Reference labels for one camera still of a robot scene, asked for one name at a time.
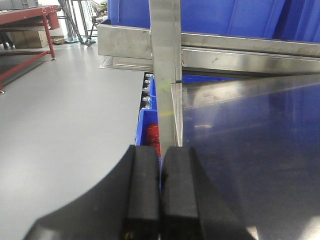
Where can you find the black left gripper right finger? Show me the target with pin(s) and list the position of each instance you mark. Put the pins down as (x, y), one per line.
(192, 208)

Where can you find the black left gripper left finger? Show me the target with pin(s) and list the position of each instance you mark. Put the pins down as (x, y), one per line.
(124, 205)

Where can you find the blue bin with red parts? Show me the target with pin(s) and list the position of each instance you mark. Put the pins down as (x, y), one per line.
(147, 144)

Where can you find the steel shelf plate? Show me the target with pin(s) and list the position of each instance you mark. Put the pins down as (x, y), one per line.
(257, 142)

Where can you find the large blue plastic bin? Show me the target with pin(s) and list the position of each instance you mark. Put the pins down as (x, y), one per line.
(289, 20)

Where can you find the brown cardboard box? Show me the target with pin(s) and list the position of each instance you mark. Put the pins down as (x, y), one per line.
(29, 39)

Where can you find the stainless steel shelf post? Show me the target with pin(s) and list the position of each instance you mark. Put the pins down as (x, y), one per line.
(166, 72)

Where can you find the red metal frame table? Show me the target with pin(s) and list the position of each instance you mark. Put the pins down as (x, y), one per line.
(40, 18)

